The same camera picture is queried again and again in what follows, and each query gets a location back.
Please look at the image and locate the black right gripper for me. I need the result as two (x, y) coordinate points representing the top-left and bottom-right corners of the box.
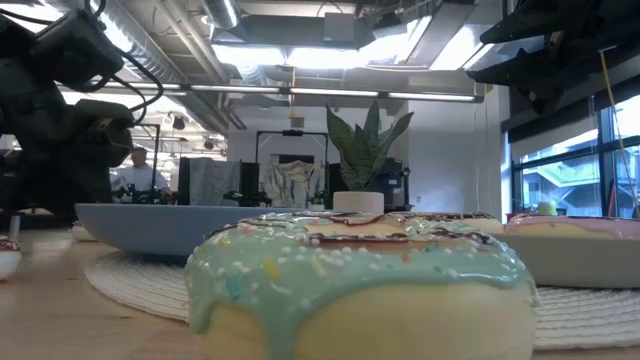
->
(466, 0), (640, 116)

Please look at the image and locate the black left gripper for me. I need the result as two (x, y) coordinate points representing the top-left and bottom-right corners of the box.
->
(9, 98), (136, 221)

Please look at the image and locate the pink glazed donut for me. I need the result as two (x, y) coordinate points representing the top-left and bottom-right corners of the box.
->
(503, 213), (640, 240)

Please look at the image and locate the white glazed chocolate drizzle donut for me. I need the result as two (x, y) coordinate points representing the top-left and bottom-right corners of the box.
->
(387, 211), (505, 235)

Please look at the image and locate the mint glazed chocolate drizzle donut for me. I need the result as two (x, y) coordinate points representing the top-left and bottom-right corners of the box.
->
(183, 210), (541, 360)

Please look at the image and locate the person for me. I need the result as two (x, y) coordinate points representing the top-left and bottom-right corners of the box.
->
(110, 146), (174, 201)

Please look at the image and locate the blue plate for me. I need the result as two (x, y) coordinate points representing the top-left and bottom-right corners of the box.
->
(74, 202), (311, 257)

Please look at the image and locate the grey cloth panel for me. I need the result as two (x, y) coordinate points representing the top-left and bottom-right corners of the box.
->
(188, 157), (242, 207)

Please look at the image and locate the white woven round placemat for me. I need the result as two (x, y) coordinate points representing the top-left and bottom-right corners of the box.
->
(532, 285), (640, 352)
(84, 249), (201, 324)

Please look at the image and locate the green snake plant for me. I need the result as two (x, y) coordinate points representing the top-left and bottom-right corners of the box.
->
(325, 101), (415, 193)

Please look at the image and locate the long ceiling light bar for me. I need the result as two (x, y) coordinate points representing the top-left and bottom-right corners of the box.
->
(188, 83), (485, 104)

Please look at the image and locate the beige plate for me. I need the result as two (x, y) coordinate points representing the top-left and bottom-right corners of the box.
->
(492, 230), (640, 290)

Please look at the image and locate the white garment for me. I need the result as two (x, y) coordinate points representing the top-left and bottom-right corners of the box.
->
(262, 159), (325, 209)

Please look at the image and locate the white plant pot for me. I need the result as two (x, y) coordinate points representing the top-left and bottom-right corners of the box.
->
(332, 190), (386, 215)

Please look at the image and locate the black metal frame rig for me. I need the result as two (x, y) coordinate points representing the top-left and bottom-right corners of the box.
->
(132, 122), (162, 204)
(254, 129), (330, 207)

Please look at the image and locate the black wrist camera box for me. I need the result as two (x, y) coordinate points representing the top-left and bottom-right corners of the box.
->
(29, 8), (126, 92)

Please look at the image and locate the black cable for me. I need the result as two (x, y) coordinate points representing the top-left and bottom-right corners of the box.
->
(82, 0), (165, 126)

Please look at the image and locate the yellow cord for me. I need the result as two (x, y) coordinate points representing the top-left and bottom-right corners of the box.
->
(598, 49), (640, 219)

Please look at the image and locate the silver spiral air duct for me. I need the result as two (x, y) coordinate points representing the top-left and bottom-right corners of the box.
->
(202, 0), (241, 30)

